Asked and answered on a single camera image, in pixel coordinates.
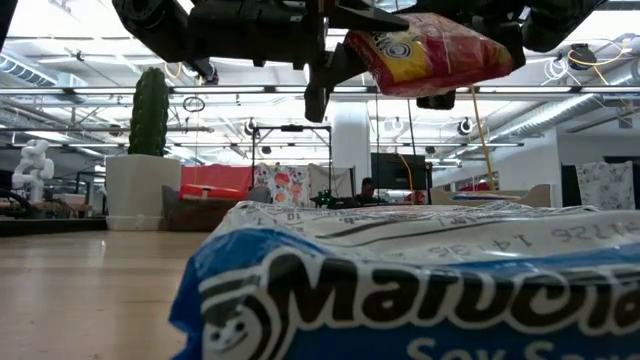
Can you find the black cable with coil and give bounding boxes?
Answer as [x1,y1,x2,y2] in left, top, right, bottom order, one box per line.
[405,97,418,157]

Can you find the black upright panel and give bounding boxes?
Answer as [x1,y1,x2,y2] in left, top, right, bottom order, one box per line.
[560,164,584,209]

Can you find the light grey bin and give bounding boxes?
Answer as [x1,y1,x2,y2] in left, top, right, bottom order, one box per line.
[429,183,553,210]

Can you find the black hanging cable loop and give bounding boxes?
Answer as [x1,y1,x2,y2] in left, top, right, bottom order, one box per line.
[182,95,207,114]

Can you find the blue Maruchan ramen packet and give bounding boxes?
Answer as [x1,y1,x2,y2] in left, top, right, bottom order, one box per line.
[451,192,527,203]
[168,201,640,360]

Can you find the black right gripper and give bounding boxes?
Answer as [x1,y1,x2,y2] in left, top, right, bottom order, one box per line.
[412,0,609,112]

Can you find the white hexagonal planter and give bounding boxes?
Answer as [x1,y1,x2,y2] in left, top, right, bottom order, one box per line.
[104,153,182,232]

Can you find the long ceiling light bar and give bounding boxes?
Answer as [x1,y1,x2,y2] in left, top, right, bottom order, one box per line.
[0,85,640,96]

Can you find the red Maruchan ramen packet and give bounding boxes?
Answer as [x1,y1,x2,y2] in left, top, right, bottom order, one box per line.
[343,12,515,99]

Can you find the thin black cable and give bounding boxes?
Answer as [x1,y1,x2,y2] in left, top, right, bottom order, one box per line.
[373,94,380,199]

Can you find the green cactus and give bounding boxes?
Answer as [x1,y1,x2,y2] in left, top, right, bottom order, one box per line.
[127,67,171,157]

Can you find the white robot figure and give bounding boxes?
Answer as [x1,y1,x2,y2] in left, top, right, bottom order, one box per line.
[10,138,55,204]

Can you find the black monitor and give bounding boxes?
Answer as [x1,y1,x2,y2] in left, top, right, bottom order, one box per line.
[370,152,434,192]

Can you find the black aluminium table frame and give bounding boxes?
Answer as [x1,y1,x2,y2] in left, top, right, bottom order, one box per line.
[0,218,109,237]

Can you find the white building column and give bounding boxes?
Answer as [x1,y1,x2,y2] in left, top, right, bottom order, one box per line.
[332,102,372,204]

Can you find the white patterned cloth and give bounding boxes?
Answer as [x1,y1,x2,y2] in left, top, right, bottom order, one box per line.
[574,160,636,211]

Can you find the black frame rig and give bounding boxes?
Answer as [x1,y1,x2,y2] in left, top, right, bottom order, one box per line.
[249,124,335,206]

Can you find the yellow cable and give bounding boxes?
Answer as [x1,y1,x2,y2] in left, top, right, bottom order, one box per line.
[468,94,497,192]

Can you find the person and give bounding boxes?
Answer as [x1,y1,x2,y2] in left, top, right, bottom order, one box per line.
[353,177,389,206]

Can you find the dark grey bin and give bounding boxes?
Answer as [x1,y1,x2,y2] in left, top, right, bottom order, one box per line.
[160,184,274,233]

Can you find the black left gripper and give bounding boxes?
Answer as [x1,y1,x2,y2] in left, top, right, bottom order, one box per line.
[187,0,411,124]

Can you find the colourful floral cloth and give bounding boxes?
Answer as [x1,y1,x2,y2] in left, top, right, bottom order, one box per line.
[253,164,312,207]

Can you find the orange Maruchan ramen packet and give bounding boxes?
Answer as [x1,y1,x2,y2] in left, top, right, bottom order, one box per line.
[178,183,250,202]

